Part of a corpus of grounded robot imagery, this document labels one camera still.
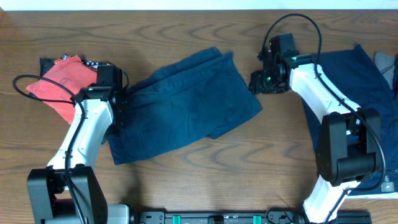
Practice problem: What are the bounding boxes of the navy blue shorts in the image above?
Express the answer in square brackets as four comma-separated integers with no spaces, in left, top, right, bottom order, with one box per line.
[108,47,262,165]

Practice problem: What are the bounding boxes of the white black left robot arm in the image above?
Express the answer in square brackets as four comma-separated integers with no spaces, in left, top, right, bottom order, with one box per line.
[27,84,130,223]

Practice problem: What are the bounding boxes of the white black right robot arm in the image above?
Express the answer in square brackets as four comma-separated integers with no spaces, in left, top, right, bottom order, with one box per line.
[249,50,386,223]

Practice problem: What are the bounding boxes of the navy blue clothes pile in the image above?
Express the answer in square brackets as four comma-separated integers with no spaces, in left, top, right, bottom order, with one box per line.
[320,45,397,195]

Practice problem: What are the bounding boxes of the red folded t-shirt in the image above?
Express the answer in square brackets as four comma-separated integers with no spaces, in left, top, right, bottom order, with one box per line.
[26,55,97,124]

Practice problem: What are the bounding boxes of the black red Maxxis garment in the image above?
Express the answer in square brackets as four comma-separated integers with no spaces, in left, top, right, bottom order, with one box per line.
[28,54,113,101]

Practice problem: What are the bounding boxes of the grey garment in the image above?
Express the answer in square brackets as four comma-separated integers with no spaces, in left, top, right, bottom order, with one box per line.
[374,52,395,90]

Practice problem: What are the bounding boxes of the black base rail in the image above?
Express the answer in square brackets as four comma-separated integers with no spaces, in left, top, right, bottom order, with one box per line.
[133,210,373,224]

